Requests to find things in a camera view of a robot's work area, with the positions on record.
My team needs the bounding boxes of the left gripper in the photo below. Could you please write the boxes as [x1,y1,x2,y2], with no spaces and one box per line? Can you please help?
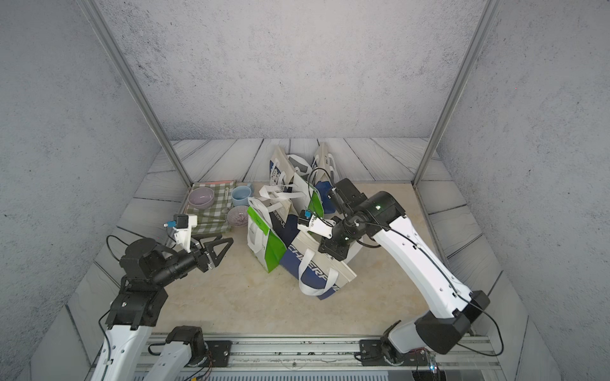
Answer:
[152,232,234,289]

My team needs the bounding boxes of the green white bag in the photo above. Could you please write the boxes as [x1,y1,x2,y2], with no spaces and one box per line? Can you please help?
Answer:
[258,175,324,219]
[247,197,286,273]

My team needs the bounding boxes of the blue beige takeout bag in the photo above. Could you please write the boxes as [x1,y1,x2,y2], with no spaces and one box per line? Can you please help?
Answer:
[280,230,362,300]

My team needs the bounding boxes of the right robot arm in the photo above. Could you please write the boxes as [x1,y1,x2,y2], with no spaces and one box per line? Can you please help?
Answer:
[319,187,490,365]

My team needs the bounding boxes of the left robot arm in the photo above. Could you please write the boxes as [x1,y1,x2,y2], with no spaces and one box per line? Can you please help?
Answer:
[92,234,234,380]

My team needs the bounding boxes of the back right blue bag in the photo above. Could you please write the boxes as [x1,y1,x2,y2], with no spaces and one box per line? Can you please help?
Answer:
[310,142,337,214]

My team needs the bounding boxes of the navy beige bag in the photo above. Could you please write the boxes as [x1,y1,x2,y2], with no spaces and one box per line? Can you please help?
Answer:
[268,199,300,247]

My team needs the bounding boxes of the back left blue bag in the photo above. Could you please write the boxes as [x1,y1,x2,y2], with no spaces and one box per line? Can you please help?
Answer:
[269,145,312,187]

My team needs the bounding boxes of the green checkered cloth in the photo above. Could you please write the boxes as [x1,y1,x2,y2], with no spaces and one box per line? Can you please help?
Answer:
[180,180,236,236]

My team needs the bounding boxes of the pink patterned bowl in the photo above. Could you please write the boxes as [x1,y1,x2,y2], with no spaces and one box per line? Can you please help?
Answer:
[227,206,249,227]

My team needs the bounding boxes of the purple bowl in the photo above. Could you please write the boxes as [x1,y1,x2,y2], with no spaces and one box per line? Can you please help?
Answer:
[187,187,215,210]

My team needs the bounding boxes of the blue mug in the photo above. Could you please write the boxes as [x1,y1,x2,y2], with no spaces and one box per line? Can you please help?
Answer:
[231,184,254,207]

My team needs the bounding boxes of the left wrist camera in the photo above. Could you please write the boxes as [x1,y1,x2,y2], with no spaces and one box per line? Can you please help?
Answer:
[164,214,198,252]

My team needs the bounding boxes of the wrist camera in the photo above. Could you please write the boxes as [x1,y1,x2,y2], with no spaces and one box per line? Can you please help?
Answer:
[297,210,335,239]
[164,214,198,252]

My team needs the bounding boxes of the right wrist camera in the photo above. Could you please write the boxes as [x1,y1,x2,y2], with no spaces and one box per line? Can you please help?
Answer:
[297,210,335,239]

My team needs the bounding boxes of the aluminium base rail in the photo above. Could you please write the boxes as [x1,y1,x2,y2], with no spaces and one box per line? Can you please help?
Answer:
[131,334,505,380]

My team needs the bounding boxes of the right aluminium frame post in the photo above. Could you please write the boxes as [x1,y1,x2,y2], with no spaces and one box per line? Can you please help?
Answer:
[411,0,501,188]

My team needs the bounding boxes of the aluminium frame post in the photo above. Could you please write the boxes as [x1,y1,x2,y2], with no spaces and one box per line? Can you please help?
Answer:
[77,0,194,188]
[411,0,501,188]

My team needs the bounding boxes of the left aluminium frame post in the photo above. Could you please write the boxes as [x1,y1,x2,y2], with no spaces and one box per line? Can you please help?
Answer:
[77,0,194,188]

